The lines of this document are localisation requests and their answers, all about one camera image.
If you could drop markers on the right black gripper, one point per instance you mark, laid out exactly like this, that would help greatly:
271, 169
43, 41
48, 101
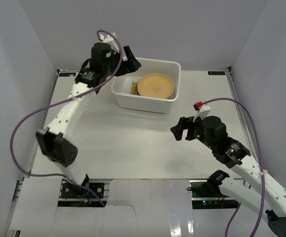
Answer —
183, 124

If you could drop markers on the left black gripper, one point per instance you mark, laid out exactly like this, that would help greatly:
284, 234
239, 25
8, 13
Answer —
124, 63

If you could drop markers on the round woven bamboo tray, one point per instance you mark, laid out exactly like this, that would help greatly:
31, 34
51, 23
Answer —
133, 90

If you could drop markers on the yellow plastic plate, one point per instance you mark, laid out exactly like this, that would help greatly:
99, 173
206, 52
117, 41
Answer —
155, 85

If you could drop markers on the blue plastic plate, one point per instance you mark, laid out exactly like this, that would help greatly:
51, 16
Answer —
158, 95

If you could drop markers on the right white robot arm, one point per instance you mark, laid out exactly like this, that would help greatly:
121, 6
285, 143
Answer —
266, 193

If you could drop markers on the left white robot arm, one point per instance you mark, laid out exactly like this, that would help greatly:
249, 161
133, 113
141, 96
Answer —
55, 140

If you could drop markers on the white plastic bin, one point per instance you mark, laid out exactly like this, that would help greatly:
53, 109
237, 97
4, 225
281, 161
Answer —
121, 86

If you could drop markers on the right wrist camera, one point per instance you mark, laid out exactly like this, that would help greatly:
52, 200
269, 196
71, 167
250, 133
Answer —
202, 110

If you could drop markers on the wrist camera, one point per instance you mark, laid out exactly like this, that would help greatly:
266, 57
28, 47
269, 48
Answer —
109, 40
202, 110

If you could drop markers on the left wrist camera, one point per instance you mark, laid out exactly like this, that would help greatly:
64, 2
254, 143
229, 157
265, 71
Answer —
109, 40

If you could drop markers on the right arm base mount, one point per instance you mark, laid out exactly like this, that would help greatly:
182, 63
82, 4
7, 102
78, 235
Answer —
207, 195

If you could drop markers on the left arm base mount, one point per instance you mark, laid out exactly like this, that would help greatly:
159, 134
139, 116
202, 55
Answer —
72, 196

